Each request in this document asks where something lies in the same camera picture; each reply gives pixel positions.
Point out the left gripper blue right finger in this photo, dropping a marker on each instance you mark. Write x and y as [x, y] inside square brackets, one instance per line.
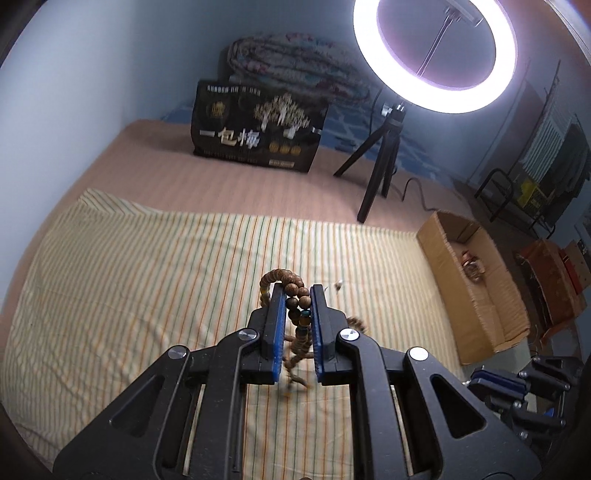
[331, 368]

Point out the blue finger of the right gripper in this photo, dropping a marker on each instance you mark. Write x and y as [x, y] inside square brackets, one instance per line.
[497, 383]

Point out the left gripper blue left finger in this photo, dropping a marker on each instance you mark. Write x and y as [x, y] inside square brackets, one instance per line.
[262, 361]

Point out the cardboard box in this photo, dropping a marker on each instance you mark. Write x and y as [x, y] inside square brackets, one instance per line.
[488, 317]

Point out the orange covered stool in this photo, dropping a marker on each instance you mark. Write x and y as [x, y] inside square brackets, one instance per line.
[557, 278]

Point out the red brown bangle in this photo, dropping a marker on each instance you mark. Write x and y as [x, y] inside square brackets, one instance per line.
[472, 266]

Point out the striped yellow cloth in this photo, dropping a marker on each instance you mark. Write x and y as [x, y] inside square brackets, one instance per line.
[114, 284]

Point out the black clothes rack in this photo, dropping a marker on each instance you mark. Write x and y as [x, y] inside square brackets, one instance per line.
[500, 189]

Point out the yellow box on rack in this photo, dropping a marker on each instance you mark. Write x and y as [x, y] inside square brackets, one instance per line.
[531, 199]

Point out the dark hanging clothes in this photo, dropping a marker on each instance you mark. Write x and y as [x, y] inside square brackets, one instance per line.
[571, 168]

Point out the black tripod stand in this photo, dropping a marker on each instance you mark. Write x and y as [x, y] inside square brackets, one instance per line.
[381, 178]

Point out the black snack bag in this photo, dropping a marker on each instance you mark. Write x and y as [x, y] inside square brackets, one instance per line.
[257, 126]

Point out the white striped hanging towel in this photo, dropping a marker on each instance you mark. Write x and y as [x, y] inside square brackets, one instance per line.
[546, 144]

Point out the tan bed sheet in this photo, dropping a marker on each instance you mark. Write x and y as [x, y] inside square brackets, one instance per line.
[152, 163]

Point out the folded floral quilt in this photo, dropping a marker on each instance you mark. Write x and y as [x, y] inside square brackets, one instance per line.
[303, 64]

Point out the white ring light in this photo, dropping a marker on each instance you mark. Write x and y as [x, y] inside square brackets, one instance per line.
[413, 85]

